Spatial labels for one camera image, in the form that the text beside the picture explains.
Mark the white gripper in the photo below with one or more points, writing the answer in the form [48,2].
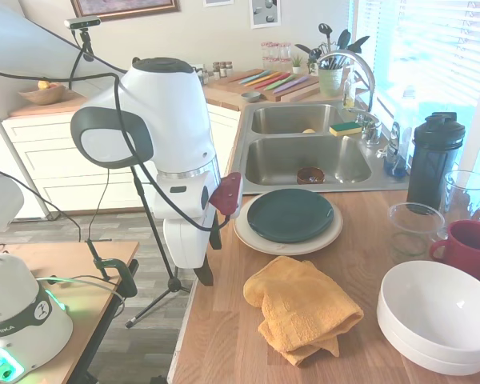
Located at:
[184,244]

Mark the yellow terry towel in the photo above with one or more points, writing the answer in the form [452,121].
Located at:
[300,308]

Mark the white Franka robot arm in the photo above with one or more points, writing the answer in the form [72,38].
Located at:
[164,104]

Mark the dark blue plate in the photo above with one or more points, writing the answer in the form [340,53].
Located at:
[290,216]

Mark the large cream plate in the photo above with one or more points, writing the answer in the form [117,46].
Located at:
[336,236]

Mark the black tripod stand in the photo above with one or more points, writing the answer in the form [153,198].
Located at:
[160,248]

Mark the dark green clamp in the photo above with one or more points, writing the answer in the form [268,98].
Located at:
[120,272]

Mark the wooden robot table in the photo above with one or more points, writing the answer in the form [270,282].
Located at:
[84,260]

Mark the stainless steel double sink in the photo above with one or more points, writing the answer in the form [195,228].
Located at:
[304,156]

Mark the yellow scrubber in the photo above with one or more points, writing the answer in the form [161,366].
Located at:
[309,130]

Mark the small grey bowl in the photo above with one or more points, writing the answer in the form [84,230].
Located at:
[250,96]

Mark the light wooden cutting board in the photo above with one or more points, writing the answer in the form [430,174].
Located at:
[228,82]

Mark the teal knife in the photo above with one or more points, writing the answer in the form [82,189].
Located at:
[254,77]

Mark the yellow green sponge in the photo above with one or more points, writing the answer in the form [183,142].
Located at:
[345,129]

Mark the orange knife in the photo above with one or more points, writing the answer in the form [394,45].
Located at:
[264,78]

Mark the spice jar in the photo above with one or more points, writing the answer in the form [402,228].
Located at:
[229,68]
[216,70]
[222,69]

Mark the green knife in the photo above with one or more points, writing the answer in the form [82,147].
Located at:
[278,82]

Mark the purple knife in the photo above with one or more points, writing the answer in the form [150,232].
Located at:
[290,85]

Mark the dark wooden cutting board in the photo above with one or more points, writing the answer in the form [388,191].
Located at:
[300,90]

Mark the blue dish soap bottle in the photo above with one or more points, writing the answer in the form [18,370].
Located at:
[396,160]

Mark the green utensil holder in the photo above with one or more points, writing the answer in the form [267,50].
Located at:
[330,82]

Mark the small potted plant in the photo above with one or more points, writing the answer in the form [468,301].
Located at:
[297,62]

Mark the clear yellow soap bottle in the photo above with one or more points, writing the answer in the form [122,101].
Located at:
[349,94]

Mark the glass jar checkered lid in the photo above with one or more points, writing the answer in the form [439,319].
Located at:
[274,50]
[266,50]
[285,50]

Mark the white bowl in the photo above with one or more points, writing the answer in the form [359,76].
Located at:
[436,304]
[424,358]

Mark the wooden fruit bowl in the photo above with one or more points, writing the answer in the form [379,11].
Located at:
[42,96]

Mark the chrome kitchen faucet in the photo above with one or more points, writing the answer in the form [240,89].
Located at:
[370,80]

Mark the black shaker bottle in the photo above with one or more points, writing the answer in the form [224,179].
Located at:
[432,168]

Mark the yellow fruit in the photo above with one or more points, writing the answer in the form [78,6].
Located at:
[43,85]

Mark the black slotted spoon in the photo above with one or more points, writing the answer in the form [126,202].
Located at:
[325,30]

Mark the black spatula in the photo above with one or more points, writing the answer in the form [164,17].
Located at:
[343,38]

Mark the black pointed turner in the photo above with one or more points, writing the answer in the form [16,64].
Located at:
[360,42]

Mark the red mug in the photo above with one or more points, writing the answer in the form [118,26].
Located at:
[472,252]

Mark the framed picture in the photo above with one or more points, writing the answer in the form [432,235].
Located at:
[124,8]

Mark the clear glass measuring cup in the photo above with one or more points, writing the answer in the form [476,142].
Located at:
[466,192]

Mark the white window blinds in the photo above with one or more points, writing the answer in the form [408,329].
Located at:
[424,52]

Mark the grey wall poster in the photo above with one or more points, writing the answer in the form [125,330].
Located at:
[265,14]

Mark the grey depth camera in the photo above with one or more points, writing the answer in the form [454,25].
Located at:
[82,23]

